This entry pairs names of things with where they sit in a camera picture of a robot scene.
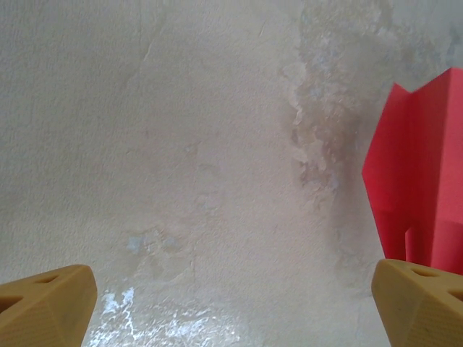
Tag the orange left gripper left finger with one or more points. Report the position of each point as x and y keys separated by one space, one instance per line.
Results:
x=43 y=311

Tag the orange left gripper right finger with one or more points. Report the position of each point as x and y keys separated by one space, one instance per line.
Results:
x=423 y=311

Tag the red cloth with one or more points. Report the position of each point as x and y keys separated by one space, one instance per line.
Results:
x=416 y=162

